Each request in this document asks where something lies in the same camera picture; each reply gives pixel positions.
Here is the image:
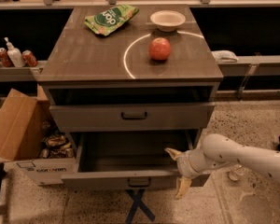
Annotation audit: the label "grey drawer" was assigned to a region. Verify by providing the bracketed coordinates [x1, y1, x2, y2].
[49, 103, 215, 133]
[62, 130, 193, 190]

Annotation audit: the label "white pump bottle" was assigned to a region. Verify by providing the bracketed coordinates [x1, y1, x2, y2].
[5, 37, 25, 67]

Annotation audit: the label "folded white cloth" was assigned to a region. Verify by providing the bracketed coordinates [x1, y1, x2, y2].
[212, 50, 238, 63]

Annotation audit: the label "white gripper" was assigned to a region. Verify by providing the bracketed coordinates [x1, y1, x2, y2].
[165, 147, 202, 200]

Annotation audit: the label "grey drawer cabinet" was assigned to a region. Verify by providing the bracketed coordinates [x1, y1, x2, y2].
[39, 6, 223, 147]

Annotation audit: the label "snack bags in box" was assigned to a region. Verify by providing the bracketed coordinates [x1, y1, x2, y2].
[39, 132, 75, 159]

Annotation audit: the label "cardboard box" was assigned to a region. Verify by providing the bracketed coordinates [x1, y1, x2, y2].
[0, 89, 77, 185]

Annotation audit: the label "red apple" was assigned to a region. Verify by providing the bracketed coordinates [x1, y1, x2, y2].
[148, 37, 171, 61]

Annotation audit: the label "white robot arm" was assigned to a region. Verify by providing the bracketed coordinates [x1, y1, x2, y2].
[165, 133, 280, 200]

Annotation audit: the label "grey top drawer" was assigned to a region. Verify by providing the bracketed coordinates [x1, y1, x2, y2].
[49, 103, 215, 133]

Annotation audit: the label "red soda can right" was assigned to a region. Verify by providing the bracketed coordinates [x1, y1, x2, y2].
[22, 50, 38, 67]

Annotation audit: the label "white paper bowl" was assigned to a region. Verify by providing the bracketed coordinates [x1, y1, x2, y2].
[150, 10, 186, 32]

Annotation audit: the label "red soda can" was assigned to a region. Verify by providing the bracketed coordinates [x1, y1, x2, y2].
[22, 50, 38, 67]
[0, 48, 12, 67]

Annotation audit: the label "red soda can left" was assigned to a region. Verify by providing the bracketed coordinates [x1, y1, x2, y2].
[0, 48, 12, 67]

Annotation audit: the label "green chip bag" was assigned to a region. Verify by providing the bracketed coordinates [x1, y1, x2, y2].
[84, 5, 139, 36]

